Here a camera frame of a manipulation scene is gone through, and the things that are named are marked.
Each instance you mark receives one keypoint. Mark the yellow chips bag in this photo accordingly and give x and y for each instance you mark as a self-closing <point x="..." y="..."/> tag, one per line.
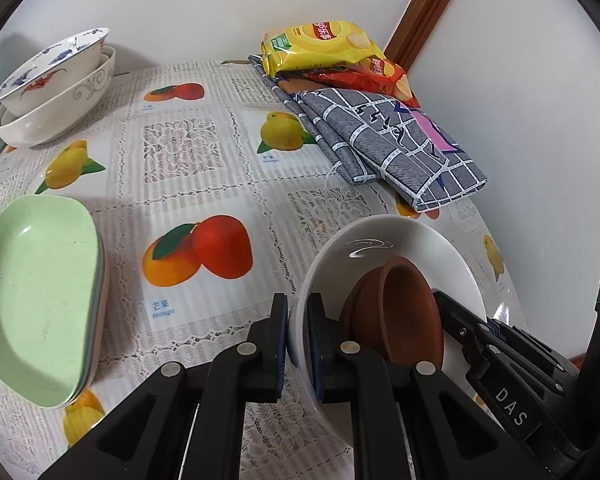
<point x="315" y="47"/>

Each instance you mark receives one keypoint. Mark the large white grey-patterned bowl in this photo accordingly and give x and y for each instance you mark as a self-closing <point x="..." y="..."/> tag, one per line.
<point x="65" y="112"/>

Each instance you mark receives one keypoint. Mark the grey checked folded cloth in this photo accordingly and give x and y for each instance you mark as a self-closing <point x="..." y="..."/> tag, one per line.
<point x="380" y="145"/>

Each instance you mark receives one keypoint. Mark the brown clay bowl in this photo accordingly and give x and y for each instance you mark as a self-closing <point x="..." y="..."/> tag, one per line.
<point x="405" y="310"/>

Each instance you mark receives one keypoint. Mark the green plastic plate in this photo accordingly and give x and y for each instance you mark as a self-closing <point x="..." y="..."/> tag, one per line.
<point x="35" y="285"/>

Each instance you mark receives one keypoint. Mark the white ceramic bowl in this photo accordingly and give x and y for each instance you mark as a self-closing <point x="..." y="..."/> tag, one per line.
<point x="400" y="240"/>

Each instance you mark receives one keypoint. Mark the blue patterned porcelain bowl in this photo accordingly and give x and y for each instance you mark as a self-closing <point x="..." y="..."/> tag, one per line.
<point x="45" y="80"/>

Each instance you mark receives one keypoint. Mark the brown wooden door frame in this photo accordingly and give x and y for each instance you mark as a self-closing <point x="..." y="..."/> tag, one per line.
<point x="420" y="10"/>

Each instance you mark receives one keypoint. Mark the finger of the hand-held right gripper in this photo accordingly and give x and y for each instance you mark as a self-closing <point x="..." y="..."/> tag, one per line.
<point x="525" y="355"/>
<point x="460" y="320"/>

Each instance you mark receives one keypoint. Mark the red chips bag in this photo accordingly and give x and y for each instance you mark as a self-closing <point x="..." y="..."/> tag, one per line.
<point x="375" y="80"/>

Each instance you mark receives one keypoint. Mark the fruit print tablecloth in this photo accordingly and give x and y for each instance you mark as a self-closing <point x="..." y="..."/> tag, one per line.
<point x="180" y="195"/>

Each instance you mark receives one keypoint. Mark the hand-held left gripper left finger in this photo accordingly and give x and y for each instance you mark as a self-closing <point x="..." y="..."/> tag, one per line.
<point x="280" y="345"/>

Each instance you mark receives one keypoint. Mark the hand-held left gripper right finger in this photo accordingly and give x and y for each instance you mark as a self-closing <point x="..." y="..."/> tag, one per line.
<point x="314" y="360"/>

